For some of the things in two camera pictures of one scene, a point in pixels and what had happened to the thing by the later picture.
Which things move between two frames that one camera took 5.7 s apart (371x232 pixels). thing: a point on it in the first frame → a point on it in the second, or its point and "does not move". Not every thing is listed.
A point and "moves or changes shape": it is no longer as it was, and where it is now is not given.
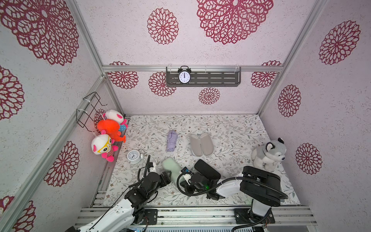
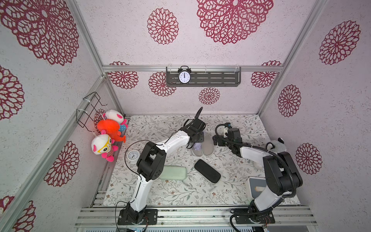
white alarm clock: x=134 y=156 does not move
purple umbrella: x=171 y=141 moves or changes shape
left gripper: x=168 y=180 → x=201 y=137
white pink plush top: x=118 y=116 does not move
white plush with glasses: x=102 y=144 does not move
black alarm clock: x=184 y=75 does not move
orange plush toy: x=111 y=127 does not move
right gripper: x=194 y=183 → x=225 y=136
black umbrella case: x=206 y=170 does not move
